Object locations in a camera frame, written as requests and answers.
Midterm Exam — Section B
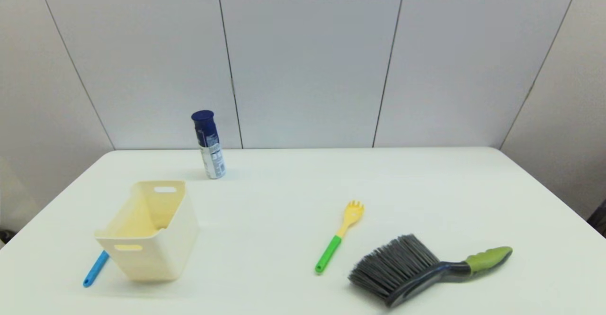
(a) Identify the yellow spoon with blue handle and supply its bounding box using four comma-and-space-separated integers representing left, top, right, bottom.
83, 251, 110, 288

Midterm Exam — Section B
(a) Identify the blue and white spray can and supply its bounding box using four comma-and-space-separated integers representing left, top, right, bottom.
191, 110, 227, 180

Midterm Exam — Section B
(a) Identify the cream plastic storage basket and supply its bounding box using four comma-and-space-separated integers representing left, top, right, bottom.
94, 180, 200, 283

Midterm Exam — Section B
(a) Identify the dark object beside table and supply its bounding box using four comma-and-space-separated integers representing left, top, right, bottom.
587, 199, 606, 238

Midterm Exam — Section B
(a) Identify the yellow fork with green handle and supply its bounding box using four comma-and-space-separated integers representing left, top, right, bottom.
314, 200, 365, 275

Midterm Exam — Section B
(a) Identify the grey hand brush, green handle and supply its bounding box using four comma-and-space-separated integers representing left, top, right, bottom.
348, 234, 514, 309

